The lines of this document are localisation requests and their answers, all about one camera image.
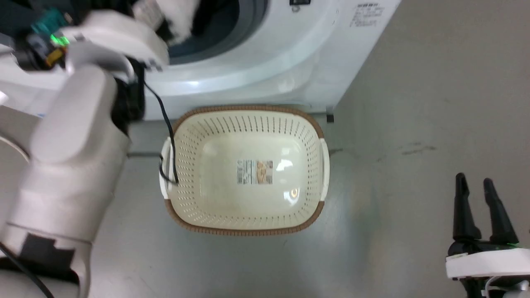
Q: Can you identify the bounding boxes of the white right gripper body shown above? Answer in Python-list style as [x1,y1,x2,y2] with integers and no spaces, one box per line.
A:
[446,239,530,298]

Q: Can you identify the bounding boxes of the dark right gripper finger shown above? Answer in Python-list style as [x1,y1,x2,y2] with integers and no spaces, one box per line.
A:
[453,173,482,242]
[484,178,520,245]

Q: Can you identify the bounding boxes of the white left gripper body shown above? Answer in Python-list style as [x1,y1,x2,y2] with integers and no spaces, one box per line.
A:
[61,10,170,82]

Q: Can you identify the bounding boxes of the white cloth garment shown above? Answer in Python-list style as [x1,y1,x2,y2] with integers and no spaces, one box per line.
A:
[133,0,200,44]

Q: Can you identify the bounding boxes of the white front-load washing machine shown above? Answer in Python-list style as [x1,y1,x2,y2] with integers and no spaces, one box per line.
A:
[0,0,402,121]

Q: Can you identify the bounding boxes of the printed sticker inside basket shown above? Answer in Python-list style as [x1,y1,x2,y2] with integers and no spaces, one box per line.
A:
[236,160,274,185]

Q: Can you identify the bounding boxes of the cream brown-rimmed laundry basket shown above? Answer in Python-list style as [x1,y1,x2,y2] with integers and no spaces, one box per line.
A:
[159,104,331,237]

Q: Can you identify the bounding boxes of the grey washer door gasket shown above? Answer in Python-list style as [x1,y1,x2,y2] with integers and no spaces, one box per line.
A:
[167,0,270,65]

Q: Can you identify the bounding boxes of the printed washer label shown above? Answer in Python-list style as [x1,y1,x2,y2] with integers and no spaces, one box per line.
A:
[349,3,385,28]

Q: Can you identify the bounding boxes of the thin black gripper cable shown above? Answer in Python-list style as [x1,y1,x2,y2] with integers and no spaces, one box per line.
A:
[143,81,180,185]

